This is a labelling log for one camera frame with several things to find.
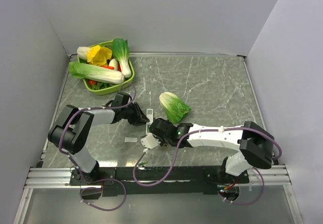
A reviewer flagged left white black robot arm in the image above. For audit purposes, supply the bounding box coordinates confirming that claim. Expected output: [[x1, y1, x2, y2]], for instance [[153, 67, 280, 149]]
[[47, 92, 149, 185]]

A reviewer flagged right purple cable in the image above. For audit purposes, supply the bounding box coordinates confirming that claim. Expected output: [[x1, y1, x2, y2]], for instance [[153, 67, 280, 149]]
[[132, 127, 283, 206]]

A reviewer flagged aluminium frame rail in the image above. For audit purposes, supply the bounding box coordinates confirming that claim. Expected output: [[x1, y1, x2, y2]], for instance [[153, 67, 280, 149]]
[[24, 165, 292, 189]]

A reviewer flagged yellow leafed cabbage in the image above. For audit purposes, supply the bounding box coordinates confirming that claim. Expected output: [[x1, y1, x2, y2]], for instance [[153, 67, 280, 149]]
[[77, 45, 113, 66]]

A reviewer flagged long white remote control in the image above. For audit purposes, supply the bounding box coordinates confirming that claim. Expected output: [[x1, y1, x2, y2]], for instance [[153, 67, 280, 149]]
[[146, 108, 153, 134]]

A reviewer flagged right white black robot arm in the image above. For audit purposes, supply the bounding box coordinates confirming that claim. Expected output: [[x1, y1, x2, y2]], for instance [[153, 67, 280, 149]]
[[140, 118, 274, 183]]

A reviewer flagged green battery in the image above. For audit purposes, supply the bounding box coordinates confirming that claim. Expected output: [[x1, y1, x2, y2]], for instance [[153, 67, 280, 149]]
[[138, 161, 148, 166]]

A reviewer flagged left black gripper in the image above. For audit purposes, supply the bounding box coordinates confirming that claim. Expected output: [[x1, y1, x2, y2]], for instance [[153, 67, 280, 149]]
[[122, 102, 149, 126]]

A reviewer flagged green plastic basket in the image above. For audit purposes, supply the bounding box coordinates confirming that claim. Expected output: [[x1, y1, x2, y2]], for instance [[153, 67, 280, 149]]
[[69, 38, 135, 95]]

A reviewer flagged long green white cabbage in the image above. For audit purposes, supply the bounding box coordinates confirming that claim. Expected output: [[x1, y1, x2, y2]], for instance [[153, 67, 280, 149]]
[[69, 62, 125, 84]]

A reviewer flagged white battery cover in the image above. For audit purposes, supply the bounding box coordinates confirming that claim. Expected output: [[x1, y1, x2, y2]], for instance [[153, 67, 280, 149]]
[[124, 137, 138, 143]]

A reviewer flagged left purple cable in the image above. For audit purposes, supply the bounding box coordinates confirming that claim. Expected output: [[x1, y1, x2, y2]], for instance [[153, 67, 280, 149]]
[[58, 83, 137, 211]]

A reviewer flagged green white bok choy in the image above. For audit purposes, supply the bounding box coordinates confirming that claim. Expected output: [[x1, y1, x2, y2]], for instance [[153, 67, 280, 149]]
[[112, 38, 132, 78]]

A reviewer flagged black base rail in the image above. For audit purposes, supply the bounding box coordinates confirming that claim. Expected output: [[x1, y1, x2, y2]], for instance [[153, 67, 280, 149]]
[[69, 165, 249, 197]]

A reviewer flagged red chili pepper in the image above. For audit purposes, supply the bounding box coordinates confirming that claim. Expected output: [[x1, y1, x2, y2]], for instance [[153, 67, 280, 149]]
[[100, 66, 115, 70]]

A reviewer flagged white radish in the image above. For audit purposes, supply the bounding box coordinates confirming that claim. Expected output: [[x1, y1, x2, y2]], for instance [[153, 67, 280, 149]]
[[108, 59, 119, 71]]

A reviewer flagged green napa cabbage half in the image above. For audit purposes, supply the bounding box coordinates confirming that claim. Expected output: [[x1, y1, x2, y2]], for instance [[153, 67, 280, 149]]
[[159, 92, 191, 124]]

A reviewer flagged purple cable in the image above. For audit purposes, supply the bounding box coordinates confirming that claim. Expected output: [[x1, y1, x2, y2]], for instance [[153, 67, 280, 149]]
[[58, 83, 137, 211], [132, 127, 283, 206]]

